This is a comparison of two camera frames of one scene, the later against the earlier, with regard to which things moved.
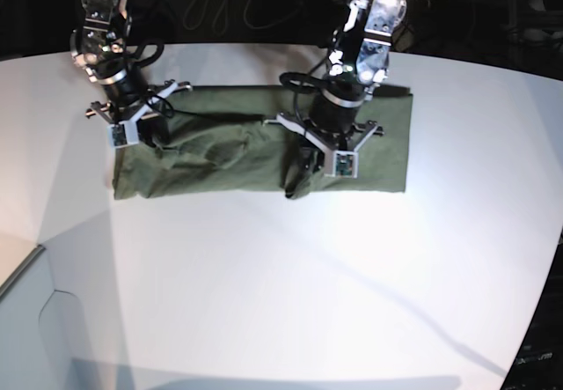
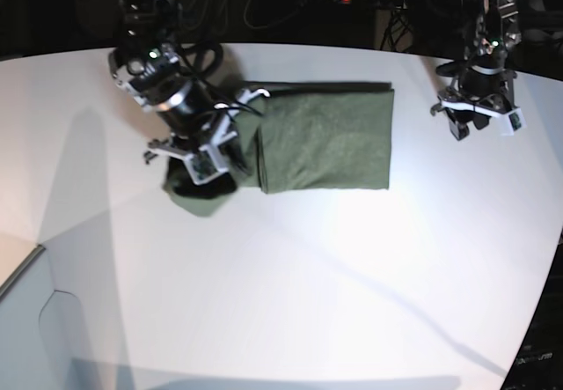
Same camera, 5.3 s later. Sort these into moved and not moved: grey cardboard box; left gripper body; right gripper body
Moved: left gripper body; right gripper body
Not moved: grey cardboard box
